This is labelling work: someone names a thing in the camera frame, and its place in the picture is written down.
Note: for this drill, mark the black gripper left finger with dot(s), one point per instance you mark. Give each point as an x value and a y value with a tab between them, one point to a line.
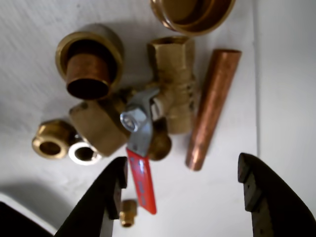
93	202

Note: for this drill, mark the brass threaded hex fitting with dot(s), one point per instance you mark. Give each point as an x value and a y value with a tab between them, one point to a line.
49	130

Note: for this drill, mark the silver metal nut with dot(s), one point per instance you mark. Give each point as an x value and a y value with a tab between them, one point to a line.
74	150

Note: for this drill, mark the brass pipe coupling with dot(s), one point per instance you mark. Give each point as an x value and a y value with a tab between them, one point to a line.
192	27

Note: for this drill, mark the brass hex adapter fitting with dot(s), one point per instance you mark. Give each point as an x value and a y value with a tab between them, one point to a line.
98	128

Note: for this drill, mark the short dark copper tube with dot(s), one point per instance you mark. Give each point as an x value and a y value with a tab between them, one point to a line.
89	74

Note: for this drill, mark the white plywood board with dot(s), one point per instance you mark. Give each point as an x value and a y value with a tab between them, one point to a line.
37	74

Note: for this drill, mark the long copper pipe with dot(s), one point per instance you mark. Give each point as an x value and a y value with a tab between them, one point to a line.
212	111

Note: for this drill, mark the small brass reducer fitting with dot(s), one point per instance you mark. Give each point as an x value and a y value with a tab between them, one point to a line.
127	212

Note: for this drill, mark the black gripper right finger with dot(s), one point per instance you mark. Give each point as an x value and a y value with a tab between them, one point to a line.
276	205

